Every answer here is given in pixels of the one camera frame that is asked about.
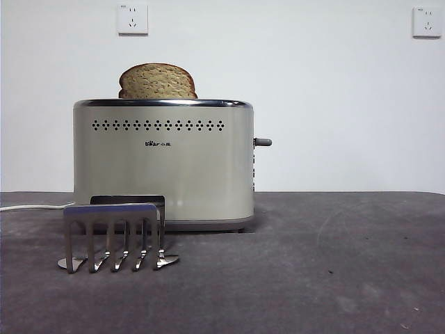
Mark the brown wholemeal bread slice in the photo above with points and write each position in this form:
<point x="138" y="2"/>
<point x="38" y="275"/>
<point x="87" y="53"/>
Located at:
<point x="158" y="83"/>

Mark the cream toaster with chrome top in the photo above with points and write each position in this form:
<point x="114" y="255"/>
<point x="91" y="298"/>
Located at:
<point x="208" y="174"/>

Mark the grey toaster lever knob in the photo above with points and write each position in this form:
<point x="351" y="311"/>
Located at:
<point x="264" y="142"/>

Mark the silver metal toast rack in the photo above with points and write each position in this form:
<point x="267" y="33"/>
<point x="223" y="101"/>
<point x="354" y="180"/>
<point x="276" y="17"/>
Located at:
<point x="111" y="210"/>

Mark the white wall socket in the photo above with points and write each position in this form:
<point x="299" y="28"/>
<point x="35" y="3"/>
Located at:
<point x="425" y="23"/>
<point x="133" y="20"/>

